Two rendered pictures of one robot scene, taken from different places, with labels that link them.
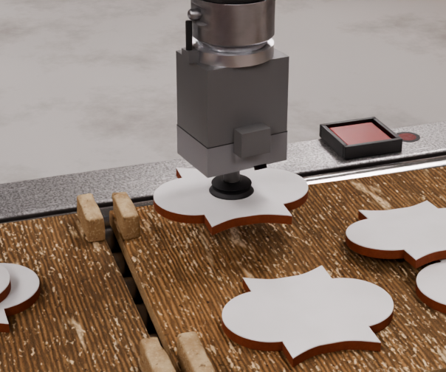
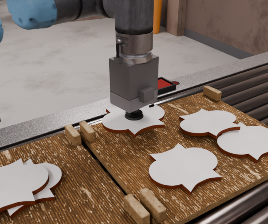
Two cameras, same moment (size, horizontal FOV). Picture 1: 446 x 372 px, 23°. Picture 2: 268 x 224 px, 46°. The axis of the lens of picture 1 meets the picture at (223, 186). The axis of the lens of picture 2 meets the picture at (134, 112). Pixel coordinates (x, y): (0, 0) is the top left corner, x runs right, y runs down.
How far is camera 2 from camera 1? 0.38 m
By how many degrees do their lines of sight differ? 14
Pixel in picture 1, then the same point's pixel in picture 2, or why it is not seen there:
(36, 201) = (41, 128)
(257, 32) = (148, 47)
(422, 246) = (214, 129)
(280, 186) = (152, 111)
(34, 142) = (8, 94)
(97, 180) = (64, 115)
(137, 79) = (40, 69)
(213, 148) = (131, 100)
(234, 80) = (139, 69)
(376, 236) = (193, 127)
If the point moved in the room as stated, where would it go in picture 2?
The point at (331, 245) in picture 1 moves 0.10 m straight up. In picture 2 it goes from (175, 132) to (177, 94)
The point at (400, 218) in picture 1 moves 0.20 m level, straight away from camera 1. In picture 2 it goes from (197, 118) to (181, 84)
